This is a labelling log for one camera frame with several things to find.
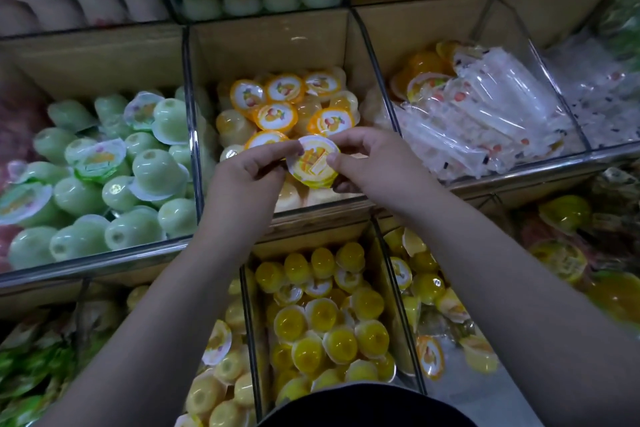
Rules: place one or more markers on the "pile of white jelly sticks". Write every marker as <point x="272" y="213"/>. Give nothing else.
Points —
<point x="600" y="91"/>

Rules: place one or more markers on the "pile of orange-lid jelly cups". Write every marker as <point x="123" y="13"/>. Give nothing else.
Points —
<point x="270" y="111"/>

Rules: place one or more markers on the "person's left hand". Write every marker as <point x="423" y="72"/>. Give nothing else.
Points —
<point x="240" y="197"/>

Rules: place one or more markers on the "long green vegetable packets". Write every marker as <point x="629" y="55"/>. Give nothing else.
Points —
<point x="625" y="16"/>

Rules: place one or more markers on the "person's left forearm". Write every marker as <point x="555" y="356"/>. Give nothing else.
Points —
<point x="150" y="342"/>

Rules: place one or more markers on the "pile of pale yellow jelly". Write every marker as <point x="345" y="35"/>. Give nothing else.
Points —
<point x="215" y="382"/>

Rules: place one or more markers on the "pile of yellow jelly cups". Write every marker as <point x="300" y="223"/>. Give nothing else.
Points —
<point x="325" y="332"/>

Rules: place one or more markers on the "person's right forearm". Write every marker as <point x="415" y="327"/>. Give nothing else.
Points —
<point x="540" y="322"/>

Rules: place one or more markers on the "single orange-lid jelly cup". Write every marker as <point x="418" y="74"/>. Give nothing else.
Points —
<point x="313" y="161"/>

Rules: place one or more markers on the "black shirt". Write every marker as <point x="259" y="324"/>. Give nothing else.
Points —
<point x="370" y="407"/>

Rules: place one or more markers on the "pile of clear packets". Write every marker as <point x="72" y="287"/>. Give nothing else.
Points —
<point x="480" y="111"/>

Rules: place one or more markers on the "pile of green jelly cups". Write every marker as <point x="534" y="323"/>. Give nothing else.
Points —
<point x="110" y="191"/>

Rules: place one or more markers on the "green juice pouches pile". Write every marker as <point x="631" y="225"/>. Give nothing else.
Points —
<point x="30" y="372"/>

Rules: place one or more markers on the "pile of pastel jelly cups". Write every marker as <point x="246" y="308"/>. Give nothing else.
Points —
<point x="430" y="287"/>

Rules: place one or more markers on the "person's right hand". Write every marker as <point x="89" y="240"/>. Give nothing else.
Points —
<point x="385" y="169"/>

